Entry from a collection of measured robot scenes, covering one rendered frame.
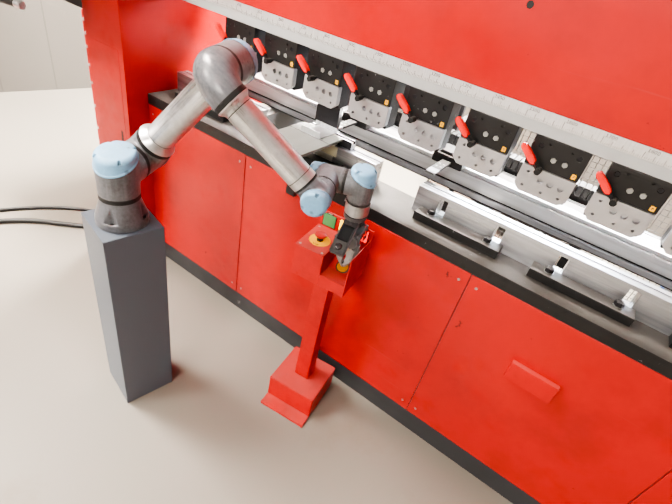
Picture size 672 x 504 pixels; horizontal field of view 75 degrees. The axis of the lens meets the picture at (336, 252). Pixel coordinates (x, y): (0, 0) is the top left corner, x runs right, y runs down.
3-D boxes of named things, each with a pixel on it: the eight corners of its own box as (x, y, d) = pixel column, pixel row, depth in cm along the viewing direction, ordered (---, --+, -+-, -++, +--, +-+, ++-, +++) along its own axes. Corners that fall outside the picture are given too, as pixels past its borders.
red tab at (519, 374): (502, 376, 142) (512, 362, 138) (504, 372, 144) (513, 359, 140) (548, 403, 137) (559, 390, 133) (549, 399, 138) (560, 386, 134)
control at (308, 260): (290, 271, 147) (297, 227, 136) (313, 250, 159) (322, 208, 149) (342, 297, 141) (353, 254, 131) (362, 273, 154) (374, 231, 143)
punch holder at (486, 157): (450, 160, 136) (469, 108, 126) (460, 153, 142) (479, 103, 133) (495, 179, 130) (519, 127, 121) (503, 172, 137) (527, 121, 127)
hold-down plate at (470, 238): (411, 217, 148) (414, 210, 146) (418, 212, 152) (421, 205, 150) (494, 259, 137) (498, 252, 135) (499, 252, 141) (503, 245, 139)
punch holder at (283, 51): (260, 78, 166) (264, 31, 156) (275, 76, 172) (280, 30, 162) (291, 91, 160) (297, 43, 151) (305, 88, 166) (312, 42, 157)
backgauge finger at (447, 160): (413, 169, 153) (417, 156, 150) (442, 152, 171) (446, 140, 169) (444, 183, 148) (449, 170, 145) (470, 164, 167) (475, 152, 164)
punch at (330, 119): (314, 124, 165) (318, 99, 159) (317, 123, 166) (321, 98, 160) (335, 134, 161) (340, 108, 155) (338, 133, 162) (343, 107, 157)
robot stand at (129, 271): (127, 403, 169) (102, 243, 123) (109, 371, 178) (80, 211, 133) (172, 381, 180) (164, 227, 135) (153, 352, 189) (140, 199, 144)
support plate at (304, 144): (256, 138, 147) (256, 135, 147) (304, 123, 166) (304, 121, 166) (297, 159, 141) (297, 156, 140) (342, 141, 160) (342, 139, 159)
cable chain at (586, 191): (493, 161, 170) (498, 152, 167) (498, 157, 174) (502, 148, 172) (610, 210, 153) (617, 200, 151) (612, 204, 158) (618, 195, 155)
